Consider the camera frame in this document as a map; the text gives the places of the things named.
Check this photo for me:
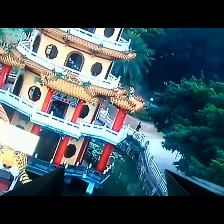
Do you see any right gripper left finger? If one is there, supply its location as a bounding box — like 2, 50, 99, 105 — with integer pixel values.
2, 166, 66, 197

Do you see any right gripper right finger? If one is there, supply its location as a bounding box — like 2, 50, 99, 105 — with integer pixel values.
164, 168, 224, 197

